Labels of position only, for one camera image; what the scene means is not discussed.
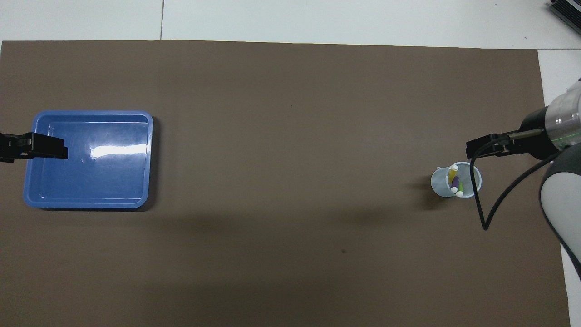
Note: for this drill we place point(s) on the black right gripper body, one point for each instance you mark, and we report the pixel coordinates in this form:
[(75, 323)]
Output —
[(535, 143)]

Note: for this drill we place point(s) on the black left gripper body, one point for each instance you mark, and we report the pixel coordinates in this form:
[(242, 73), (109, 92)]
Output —
[(13, 147)]

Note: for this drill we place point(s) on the yellow marker pen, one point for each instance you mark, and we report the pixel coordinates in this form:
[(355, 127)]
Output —
[(453, 172)]

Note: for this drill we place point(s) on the purple marker pen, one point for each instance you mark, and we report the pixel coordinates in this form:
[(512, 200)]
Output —
[(455, 182)]

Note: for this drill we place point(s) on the green marker pen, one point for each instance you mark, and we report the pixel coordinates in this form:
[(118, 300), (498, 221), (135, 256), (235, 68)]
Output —
[(460, 188)]

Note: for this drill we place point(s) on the blue plastic tray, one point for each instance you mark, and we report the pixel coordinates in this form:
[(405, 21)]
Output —
[(91, 181)]

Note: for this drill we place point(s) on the translucent plastic pen cup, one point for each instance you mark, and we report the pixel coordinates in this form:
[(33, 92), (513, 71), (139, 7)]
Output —
[(441, 184)]

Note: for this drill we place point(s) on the grey ribbed device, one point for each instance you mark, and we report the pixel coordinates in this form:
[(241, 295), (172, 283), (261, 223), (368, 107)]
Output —
[(567, 11)]

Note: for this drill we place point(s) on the brown table mat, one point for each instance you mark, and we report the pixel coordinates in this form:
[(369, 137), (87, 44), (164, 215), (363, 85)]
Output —
[(290, 136)]

